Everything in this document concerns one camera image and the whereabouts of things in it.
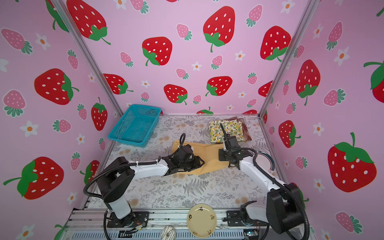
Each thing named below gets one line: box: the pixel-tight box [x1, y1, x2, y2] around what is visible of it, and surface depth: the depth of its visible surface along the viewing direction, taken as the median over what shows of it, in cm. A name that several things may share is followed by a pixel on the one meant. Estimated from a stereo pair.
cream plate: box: [186, 203, 217, 239], surface depth 75 cm
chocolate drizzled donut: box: [161, 225, 176, 240], surface depth 70 cm
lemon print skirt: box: [208, 119, 245, 144], surface depth 109 cm
